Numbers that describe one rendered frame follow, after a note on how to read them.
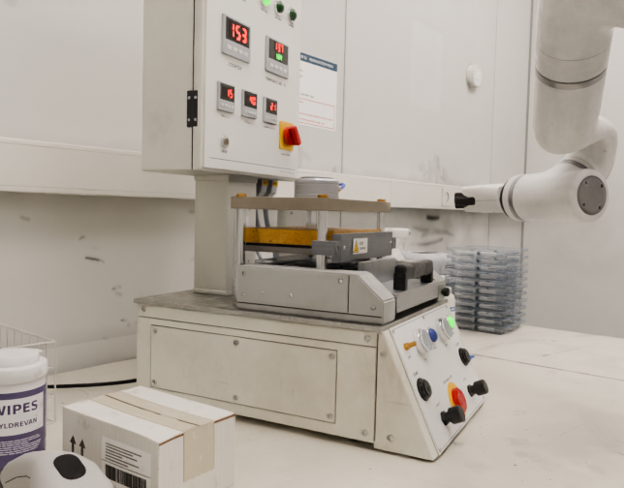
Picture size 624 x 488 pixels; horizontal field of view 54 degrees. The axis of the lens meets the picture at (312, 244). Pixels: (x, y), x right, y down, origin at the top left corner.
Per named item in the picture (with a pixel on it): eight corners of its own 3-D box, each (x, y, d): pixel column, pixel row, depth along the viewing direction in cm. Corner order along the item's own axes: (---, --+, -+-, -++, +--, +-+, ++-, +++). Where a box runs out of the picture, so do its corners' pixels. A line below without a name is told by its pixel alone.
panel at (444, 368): (438, 456, 85) (388, 328, 88) (483, 399, 112) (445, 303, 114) (451, 452, 84) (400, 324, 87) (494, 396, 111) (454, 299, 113)
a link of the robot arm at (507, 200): (549, 171, 109) (537, 173, 111) (510, 174, 105) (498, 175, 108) (551, 219, 109) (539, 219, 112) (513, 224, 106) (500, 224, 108)
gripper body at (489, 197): (543, 175, 111) (500, 178, 121) (497, 178, 107) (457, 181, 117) (545, 217, 111) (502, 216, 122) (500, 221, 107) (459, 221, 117)
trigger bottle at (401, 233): (378, 310, 186) (380, 228, 185) (381, 306, 194) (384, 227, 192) (407, 312, 184) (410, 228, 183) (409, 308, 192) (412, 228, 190)
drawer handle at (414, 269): (392, 289, 95) (393, 264, 95) (421, 281, 108) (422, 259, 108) (405, 290, 94) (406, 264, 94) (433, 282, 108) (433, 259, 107)
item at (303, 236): (242, 251, 104) (244, 195, 104) (304, 246, 124) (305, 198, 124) (334, 256, 97) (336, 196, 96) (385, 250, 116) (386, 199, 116)
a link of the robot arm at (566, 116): (591, 8, 88) (572, 161, 110) (520, 70, 83) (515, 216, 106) (653, 25, 82) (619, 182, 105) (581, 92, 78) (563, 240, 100)
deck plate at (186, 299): (133, 302, 107) (133, 297, 107) (244, 284, 138) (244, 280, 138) (381, 332, 86) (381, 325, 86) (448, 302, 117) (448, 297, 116)
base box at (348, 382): (135, 400, 108) (136, 302, 107) (252, 357, 141) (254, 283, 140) (433, 464, 83) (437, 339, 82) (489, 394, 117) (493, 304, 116)
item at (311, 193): (199, 249, 105) (200, 172, 104) (289, 243, 132) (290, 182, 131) (327, 257, 94) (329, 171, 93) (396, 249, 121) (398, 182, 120)
